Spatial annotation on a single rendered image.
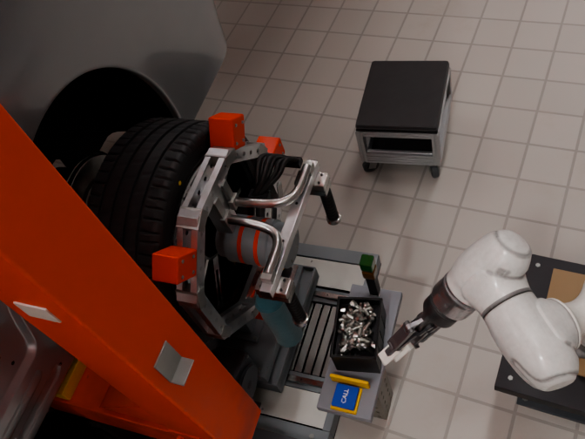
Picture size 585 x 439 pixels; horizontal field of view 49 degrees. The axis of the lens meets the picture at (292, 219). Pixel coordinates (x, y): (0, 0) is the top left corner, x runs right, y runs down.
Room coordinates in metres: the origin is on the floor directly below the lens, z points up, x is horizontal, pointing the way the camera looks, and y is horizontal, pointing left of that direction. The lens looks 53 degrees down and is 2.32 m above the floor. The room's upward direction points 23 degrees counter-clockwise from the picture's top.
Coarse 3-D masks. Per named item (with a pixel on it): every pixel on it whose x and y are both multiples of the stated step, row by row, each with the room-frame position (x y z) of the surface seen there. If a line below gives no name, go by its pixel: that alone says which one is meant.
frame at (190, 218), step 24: (264, 144) 1.33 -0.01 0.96; (216, 168) 1.16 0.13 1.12; (192, 192) 1.12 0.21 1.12; (216, 192) 1.11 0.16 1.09; (192, 216) 1.04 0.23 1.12; (264, 216) 1.29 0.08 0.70; (192, 240) 1.00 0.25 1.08; (192, 288) 0.93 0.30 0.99; (192, 312) 0.93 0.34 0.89; (216, 312) 0.93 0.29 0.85; (240, 312) 1.00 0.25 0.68; (216, 336) 0.91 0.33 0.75
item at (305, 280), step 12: (300, 276) 1.37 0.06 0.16; (312, 276) 1.34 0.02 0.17; (300, 288) 1.32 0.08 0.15; (312, 288) 1.31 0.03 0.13; (300, 300) 1.27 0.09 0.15; (288, 348) 1.09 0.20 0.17; (276, 360) 1.08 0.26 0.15; (288, 360) 1.06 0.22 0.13; (276, 372) 1.03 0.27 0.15; (264, 384) 1.00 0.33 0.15; (276, 384) 0.98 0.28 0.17
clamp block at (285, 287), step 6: (258, 282) 0.90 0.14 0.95; (282, 282) 0.87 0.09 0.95; (288, 282) 0.86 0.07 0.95; (258, 288) 0.88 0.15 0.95; (276, 288) 0.86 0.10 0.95; (282, 288) 0.85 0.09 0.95; (288, 288) 0.85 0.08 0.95; (294, 288) 0.86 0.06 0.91; (258, 294) 0.88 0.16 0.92; (276, 294) 0.85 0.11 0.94; (282, 294) 0.84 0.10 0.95; (288, 294) 0.84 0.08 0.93; (276, 300) 0.85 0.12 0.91; (282, 300) 0.84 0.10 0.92; (288, 300) 0.83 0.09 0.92
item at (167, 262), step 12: (156, 252) 0.98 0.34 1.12; (168, 252) 0.98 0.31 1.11; (180, 252) 0.97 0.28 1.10; (192, 252) 0.97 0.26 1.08; (156, 264) 0.96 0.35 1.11; (168, 264) 0.94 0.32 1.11; (180, 264) 0.93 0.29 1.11; (192, 264) 0.95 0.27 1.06; (156, 276) 0.94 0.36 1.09; (168, 276) 0.92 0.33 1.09; (180, 276) 0.91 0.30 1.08; (192, 276) 0.94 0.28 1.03
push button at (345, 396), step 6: (342, 384) 0.75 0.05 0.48; (336, 390) 0.74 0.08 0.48; (342, 390) 0.74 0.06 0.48; (348, 390) 0.73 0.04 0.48; (354, 390) 0.72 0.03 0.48; (336, 396) 0.72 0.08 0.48; (342, 396) 0.72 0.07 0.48; (348, 396) 0.71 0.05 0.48; (354, 396) 0.70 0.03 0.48; (336, 402) 0.71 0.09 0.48; (342, 402) 0.70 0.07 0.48; (348, 402) 0.69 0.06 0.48; (354, 402) 0.69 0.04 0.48; (342, 408) 0.69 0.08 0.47; (348, 408) 0.68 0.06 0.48
